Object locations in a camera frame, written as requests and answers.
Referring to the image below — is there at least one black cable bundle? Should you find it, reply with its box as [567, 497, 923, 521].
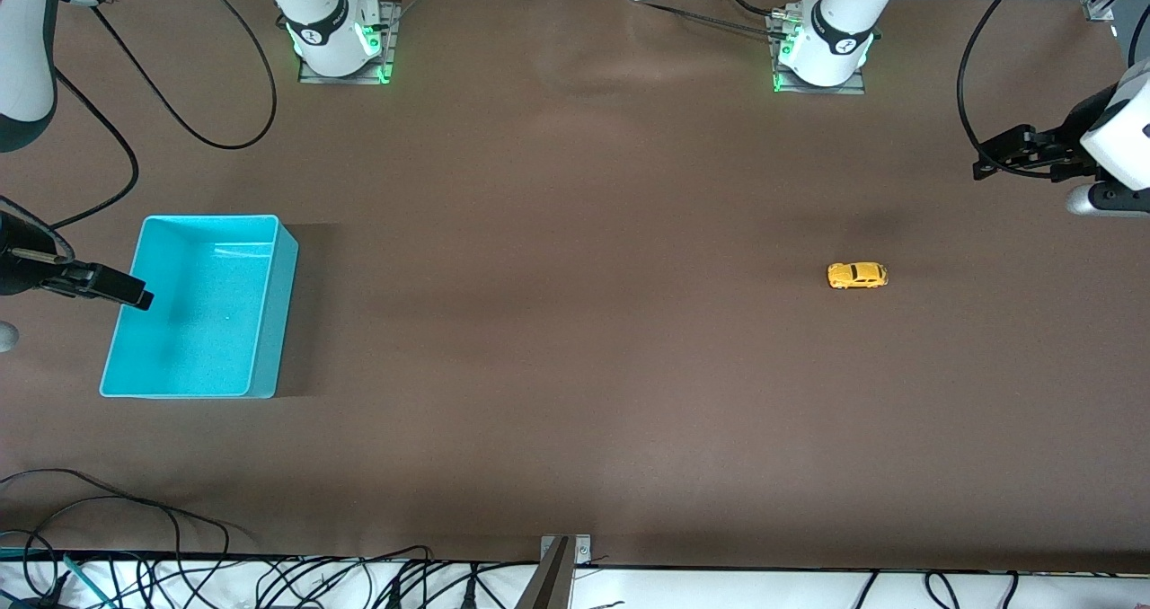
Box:
[252, 544, 540, 609]

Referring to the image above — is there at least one yellow beetle toy car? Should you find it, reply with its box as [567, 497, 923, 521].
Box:
[827, 261, 889, 290]

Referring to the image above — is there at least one grey cable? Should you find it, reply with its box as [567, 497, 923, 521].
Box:
[382, 0, 438, 31]

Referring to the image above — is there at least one black cable on table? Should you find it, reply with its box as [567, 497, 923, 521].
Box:
[22, 497, 185, 592]
[0, 468, 233, 538]

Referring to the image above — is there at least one black right arm cable loop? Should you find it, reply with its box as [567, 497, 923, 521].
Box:
[56, 0, 278, 151]

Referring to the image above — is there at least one black cable group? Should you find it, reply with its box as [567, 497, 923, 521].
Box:
[849, 569, 1025, 609]

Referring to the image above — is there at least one teal thin tool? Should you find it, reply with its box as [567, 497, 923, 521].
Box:
[61, 553, 118, 609]

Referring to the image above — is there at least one small metal bracket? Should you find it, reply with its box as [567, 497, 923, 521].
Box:
[539, 534, 594, 567]

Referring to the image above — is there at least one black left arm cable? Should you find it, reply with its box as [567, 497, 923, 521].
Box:
[957, 0, 1079, 179]

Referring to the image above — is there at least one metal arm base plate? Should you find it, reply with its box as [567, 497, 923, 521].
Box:
[773, 12, 868, 96]
[298, 0, 396, 85]

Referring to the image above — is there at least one brown table cover sheet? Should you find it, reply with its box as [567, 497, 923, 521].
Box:
[0, 0, 1150, 574]

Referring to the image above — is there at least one teal plastic bin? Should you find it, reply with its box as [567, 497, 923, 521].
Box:
[99, 215, 299, 400]

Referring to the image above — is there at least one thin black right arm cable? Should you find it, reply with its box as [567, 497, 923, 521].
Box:
[49, 68, 140, 231]

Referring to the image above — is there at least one dark cable to arm base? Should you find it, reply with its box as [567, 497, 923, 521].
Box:
[629, 0, 783, 40]

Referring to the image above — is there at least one grey metal bar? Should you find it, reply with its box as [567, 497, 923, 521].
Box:
[515, 537, 576, 609]

